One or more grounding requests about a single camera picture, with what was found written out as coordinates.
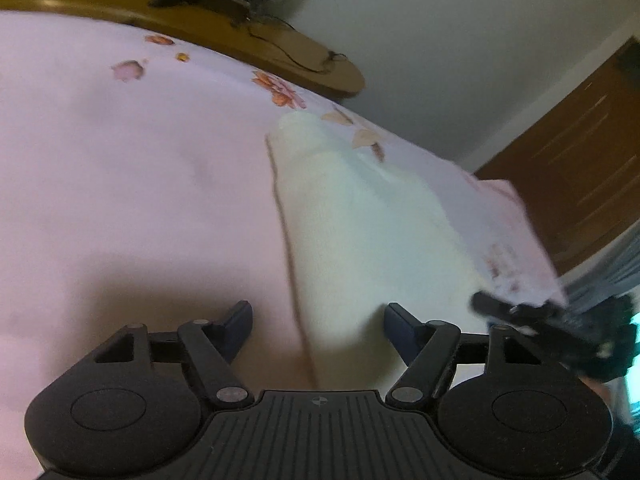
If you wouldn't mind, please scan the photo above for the pink floral bed sheet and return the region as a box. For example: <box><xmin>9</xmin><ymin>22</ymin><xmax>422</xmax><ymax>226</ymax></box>
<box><xmin>1</xmin><ymin>12</ymin><xmax>565</xmax><ymax>479</ymax></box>

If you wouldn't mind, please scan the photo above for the pale green cloth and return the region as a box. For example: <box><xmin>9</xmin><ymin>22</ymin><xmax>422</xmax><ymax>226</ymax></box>
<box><xmin>268</xmin><ymin>112</ymin><xmax>487</xmax><ymax>392</ymax></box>

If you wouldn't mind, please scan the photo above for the wooden TV stand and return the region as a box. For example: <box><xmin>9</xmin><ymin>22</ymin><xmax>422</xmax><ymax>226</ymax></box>
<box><xmin>1</xmin><ymin>0</ymin><xmax>364</xmax><ymax>100</ymax></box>

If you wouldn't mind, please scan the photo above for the black cable on stand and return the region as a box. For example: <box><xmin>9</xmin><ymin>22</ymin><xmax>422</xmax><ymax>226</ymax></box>
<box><xmin>226</xmin><ymin>14</ymin><xmax>352</xmax><ymax>76</ymax></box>

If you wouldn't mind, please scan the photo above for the brown wooden door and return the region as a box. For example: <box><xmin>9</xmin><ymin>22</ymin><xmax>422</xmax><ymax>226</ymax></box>
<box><xmin>475</xmin><ymin>38</ymin><xmax>640</xmax><ymax>274</ymax></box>

